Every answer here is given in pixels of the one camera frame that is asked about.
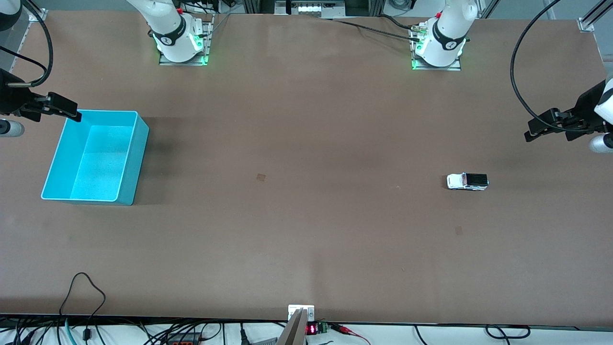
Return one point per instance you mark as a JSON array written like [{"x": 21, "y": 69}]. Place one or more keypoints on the grey aluminium camera post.
[{"x": 293, "y": 333}]

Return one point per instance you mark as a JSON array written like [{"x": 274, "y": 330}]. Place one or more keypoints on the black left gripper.
[{"x": 585, "y": 109}]

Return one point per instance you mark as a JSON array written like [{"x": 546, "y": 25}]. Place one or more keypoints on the aluminium corner bracket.
[
  {"x": 585, "y": 24},
  {"x": 38, "y": 13}
]

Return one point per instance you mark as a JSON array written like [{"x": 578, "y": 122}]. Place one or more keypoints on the white toy jeep black roof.
[{"x": 457, "y": 181}]

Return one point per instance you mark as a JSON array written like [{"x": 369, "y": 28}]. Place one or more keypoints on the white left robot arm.
[{"x": 445, "y": 28}]

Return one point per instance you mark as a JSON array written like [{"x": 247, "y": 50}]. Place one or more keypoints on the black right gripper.
[{"x": 13, "y": 97}]

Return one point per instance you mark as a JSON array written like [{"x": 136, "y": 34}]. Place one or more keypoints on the white post mounting bracket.
[{"x": 310, "y": 314}]

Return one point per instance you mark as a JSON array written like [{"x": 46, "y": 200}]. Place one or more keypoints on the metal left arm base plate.
[{"x": 456, "y": 67}]

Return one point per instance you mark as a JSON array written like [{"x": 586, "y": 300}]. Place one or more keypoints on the red digit display module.
[{"x": 312, "y": 329}]

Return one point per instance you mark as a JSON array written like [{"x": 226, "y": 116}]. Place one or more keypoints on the turquoise plastic bin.
[{"x": 96, "y": 163}]

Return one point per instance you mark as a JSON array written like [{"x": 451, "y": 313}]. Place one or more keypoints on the brown square tape patch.
[{"x": 261, "y": 178}]

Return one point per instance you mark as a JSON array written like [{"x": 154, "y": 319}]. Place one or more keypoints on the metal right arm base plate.
[{"x": 207, "y": 43}]

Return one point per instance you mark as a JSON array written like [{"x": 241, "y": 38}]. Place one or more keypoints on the grey lit control box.
[{"x": 311, "y": 8}]

